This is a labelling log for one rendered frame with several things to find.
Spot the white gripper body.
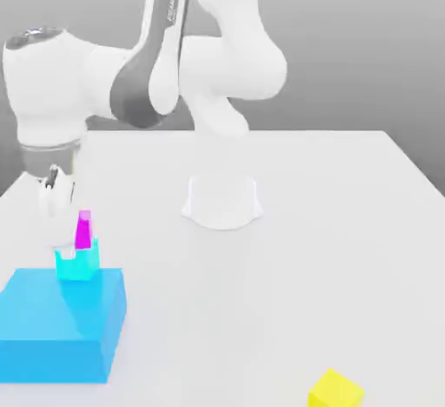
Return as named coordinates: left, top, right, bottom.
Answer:
left=38, top=189, right=82, bottom=250

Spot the small magenta cube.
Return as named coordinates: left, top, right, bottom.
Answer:
left=74, top=210, right=94, bottom=251

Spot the small cyan cube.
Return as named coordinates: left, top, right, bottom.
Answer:
left=54, top=236, right=101, bottom=282

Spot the small yellow cube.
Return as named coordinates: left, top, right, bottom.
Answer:
left=307, top=367, right=366, bottom=407

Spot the large blue box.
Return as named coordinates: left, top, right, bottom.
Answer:
left=0, top=267, right=129, bottom=385

